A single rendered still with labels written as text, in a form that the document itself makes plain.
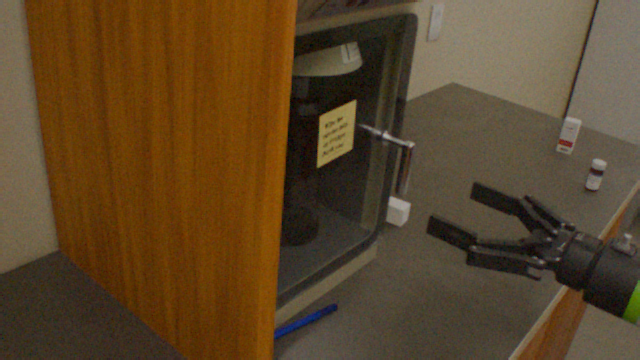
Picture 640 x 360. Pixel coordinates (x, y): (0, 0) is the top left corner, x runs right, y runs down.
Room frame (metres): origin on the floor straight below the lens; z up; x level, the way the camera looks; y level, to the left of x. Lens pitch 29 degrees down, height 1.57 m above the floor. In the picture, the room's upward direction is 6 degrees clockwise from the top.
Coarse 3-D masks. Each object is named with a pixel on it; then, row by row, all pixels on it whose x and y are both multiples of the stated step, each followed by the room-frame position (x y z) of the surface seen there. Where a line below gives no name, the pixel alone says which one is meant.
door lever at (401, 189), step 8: (384, 136) 0.82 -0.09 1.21; (392, 136) 0.82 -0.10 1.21; (384, 144) 0.82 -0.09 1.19; (400, 144) 0.81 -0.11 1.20; (408, 144) 0.80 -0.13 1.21; (408, 152) 0.79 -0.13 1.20; (400, 160) 0.80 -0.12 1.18; (408, 160) 0.79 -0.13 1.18; (400, 168) 0.80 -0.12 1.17; (408, 168) 0.80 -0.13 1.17; (400, 176) 0.80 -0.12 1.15; (408, 176) 0.80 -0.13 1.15; (400, 184) 0.80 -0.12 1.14; (400, 192) 0.79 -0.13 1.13
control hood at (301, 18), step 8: (304, 0) 0.59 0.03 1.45; (312, 0) 0.59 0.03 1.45; (320, 0) 0.60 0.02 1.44; (408, 0) 0.79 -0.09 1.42; (416, 0) 0.82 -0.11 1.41; (304, 8) 0.60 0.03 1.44; (312, 8) 0.61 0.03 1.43; (376, 8) 0.74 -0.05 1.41; (304, 16) 0.62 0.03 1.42; (328, 16) 0.66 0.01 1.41; (336, 16) 0.68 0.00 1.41; (296, 24) 0.63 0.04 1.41
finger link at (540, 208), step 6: (528, 198) 0.77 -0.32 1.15; (534, 198) 0.77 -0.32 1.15; (534, 204) 0.75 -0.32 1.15; (540, 204) 0.75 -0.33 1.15; (540, 210) 0.74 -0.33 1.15; (546, 210) 0.73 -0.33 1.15; (540, 216) 0.74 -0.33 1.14; (546, 216) 0.73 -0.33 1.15; (552, 216) 0.72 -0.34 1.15; (558, 216) 0.72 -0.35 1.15; (552, 222) 0.72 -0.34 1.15; (558, 222) 0.71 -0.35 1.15; (564, 222) 0.71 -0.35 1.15; (570, 222) 0.71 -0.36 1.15; (570, 228) 0.69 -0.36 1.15
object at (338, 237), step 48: (336, 48) 0.71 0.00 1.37; (384, 48) 0.80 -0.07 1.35; (336, 96) 0.72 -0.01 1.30; (384, 96) 0.81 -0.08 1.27; (288, 144) 0.65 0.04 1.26; (288, 192) 0.66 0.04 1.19; (336, 192) 0.74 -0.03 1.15; (384, 192) 0.85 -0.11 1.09; (288, 240) 0.66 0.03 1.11; (336, 240) 0.75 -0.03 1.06; (288, 288) 0.67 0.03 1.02
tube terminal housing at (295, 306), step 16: (352, 16) 0.75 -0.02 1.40; (368, 16) 0.78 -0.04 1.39; (384, 16) 0.81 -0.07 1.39; (304, 32) 0.68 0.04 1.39; (368, 256) 0.86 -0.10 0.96; (336, 272) 0.78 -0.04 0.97; (352, 272) 0.82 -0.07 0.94; (320, 288) 0.75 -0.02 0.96; (288, 304) 0.69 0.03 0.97; (304, 304) 0.72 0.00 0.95
